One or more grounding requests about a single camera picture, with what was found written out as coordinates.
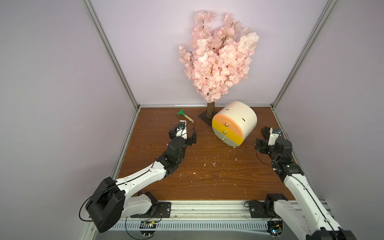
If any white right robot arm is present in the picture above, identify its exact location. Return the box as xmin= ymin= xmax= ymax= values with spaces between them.
xmin=250 ymin=138 xmax=356 ymax=240

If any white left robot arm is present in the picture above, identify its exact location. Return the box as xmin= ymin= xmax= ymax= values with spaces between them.
xmin=82 ymin=120 xmax=197 ymax=233

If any green toy hammer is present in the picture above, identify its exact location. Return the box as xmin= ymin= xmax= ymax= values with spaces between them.
xmin=177 ymin=109 xmax=195 ymax=123

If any pink cherry blossom tree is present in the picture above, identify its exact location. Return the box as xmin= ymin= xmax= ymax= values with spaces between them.
xmin=179 ymin=10 xmax=260 ymax=121

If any cream cylindrical drawer cabinet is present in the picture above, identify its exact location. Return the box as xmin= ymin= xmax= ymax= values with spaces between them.
xmin=213 ymin=101 xmax=258 ymax=146

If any orange top drawer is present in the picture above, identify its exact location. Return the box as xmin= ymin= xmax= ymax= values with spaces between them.
xmin=213 ymin=114 xmax=244 ymax=137

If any left circuit board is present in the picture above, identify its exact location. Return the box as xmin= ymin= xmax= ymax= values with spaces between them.
xmin=139 ymin=221 xmax=158 ymax=239

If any yellow drawer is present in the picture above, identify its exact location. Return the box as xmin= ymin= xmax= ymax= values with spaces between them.
xmin=212 ymin=120 xmax=244 ymax=145

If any circuit board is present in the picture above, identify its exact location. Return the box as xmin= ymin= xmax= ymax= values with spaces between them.
xmin=139 ymin=221 xmax=158 ymax=239
xmin=267 ymin=221 xmax=284 ymax=237

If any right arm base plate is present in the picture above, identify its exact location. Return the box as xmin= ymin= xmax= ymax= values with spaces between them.
xmin=244 ymin=200 xmax=277 ymax=219

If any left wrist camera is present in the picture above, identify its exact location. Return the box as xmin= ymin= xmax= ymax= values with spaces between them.
xmin=176 ymin=120 xmax=187 ymax=140

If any right circuit board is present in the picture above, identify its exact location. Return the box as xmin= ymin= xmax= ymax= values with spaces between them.
xmin=267 ymin=221 xmax=284 ymax=237

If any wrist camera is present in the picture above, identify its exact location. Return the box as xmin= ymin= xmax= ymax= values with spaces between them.
xmin=176 ymin=120 xmax=187 ymax=140
xmin=268 ymin=128 xmax=282 ymax=146

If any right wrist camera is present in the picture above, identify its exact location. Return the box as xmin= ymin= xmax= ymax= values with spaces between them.
xmin=268 ymin=128 xmax=282 ymax=146

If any grey bottom drawer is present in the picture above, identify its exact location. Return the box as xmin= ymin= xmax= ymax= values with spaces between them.
xmin=220 ymin=136 xmax=239 ymax=148

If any black work glove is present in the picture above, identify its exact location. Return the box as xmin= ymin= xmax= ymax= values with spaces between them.
xmin=262 ymin=126 xmax=271 ymax=141

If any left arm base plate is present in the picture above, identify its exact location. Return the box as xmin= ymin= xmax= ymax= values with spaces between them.
xmin=131 ymin=202 xmax=172 ymax=219

